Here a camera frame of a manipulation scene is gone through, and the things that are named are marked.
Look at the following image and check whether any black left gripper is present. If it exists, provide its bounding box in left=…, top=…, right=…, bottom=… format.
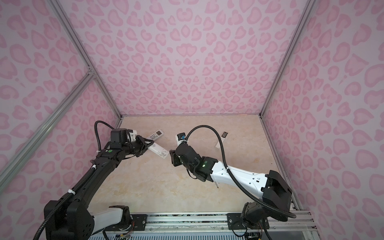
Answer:
left=122, top=135, right=154, bottom=157

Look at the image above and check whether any white remote with eco sticker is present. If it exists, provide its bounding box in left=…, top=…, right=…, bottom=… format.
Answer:
left=149, top=143, right=169, bottom=159

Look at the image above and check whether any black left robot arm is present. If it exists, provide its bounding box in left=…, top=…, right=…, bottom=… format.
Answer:
left=34, top=133, right=155, bottom=240

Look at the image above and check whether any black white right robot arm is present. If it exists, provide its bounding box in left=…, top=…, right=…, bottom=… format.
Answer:
left=170, top=143, right=297, bottom=229

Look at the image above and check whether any white air conditioner remote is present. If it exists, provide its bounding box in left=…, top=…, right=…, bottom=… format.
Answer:
left=147, top=130, right=164, bottom=141

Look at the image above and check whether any slim white remote with display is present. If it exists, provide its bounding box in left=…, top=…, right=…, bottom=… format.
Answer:
left=216, top=132, right=228, bottom=149

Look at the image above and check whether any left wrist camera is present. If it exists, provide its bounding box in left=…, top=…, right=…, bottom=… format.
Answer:
left=111, top=129, right=137, bottom=144

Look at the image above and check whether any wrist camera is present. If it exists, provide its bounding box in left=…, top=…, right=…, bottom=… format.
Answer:
left=176, top=133, right=187, bottom=146
left=111, top=129, right=137, bottom=144

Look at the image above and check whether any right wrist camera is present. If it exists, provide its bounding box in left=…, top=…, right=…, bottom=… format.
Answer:
left=176, top=133, right=187, bottom=146

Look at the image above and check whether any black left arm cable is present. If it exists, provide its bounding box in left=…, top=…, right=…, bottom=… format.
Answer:
left=94, top=120, right=115, bottom=151

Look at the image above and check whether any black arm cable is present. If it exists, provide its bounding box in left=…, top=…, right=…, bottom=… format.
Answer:
left=184, top=125, right=297, bottom=219
left=94, top=120, right=115, bottom=151

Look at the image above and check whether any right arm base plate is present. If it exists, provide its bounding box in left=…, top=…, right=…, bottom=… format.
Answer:
left=226, top=213, right=270, bottom=230

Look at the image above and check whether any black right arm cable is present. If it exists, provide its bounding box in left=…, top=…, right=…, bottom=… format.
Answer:
left=184, top=125, right=297, bottom=219

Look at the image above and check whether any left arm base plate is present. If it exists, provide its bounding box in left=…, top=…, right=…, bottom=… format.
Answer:
left=106, top=214, right=148, bottom=232

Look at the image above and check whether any aluminium diagonal frame bar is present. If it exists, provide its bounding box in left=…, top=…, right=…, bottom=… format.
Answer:
left=1, top=71, right=95, bottom=192

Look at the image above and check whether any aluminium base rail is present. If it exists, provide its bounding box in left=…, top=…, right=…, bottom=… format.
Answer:
left=89, top=209, right=317, bottom=240

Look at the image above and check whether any aluminium corner frame post left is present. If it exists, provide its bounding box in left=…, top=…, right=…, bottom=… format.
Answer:
left=47, top=0, right=123, bottom=120

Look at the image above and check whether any aluminium corner frame post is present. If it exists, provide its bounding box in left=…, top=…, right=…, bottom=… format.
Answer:
left=47, top=0, right=123, bottom=120
left=259, top=0, right=318, bottom=119

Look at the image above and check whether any aluminium corner frame post right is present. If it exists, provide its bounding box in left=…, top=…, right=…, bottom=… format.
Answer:
left=259, top=0, right=318, bottom=119

